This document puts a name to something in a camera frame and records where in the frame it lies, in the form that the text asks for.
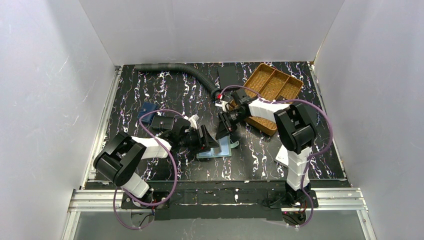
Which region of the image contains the black leather card holder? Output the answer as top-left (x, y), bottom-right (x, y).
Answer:
top-left (151, 115), bottom-right (175, 131)

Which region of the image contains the woven wicker divided tray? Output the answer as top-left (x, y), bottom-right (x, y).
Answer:
top-left (235, 63), bottom-right (304, 136)

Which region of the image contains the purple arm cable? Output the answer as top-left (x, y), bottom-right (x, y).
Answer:
top-left (216, 85), bottom-right (334, 228)
top-left (112, 109), bottom-right (193, 231)

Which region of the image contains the flat black square pad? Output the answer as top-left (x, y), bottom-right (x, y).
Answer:
top-left (217, 65), bottom-right (239, 88)

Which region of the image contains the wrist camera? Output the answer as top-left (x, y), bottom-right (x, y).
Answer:
top-left (185, 114), bottom-right (199, 130)
top-left (215, 94), bottom-right (230, 113)

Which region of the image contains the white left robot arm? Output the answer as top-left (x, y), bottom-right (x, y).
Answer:
top-left (93, 115), bottom-right (219, 199)

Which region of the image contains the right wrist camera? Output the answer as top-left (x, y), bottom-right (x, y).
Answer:
top-left (215, 94), bottom-right (230, 113)

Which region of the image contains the black corrugated hose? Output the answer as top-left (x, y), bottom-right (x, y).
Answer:
top-left (134, 62), bottom-right (227, 103)

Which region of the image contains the white rectangular box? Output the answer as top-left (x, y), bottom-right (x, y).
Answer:
top-left (274, 145), bottom-right (289, 167)

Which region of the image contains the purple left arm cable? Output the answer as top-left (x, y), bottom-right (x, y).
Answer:
top-left (112, 109), bottom-right (193, 231)

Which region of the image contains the aluminium frame rail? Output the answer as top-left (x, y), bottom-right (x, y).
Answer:
top-left (62, 65), bottom-right (376, 240)

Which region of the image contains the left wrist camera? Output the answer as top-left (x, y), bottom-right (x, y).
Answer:
top-left (185, 114), bottom-right (199, 130)

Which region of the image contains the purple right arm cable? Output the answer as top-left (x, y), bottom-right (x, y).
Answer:
top-left (216, 85), bottom-right (334, 228)

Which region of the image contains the blue leather card holder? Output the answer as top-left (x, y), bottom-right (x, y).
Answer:
top-left (137, 102), bottom-right (158, 124)

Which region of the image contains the mint green snap card holder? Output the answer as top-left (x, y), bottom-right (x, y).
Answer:
top-left (196, 136), bottom-right (240, 159)

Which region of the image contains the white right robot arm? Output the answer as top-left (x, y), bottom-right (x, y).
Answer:
top-left (215, 87), bottom-right (317, 204)

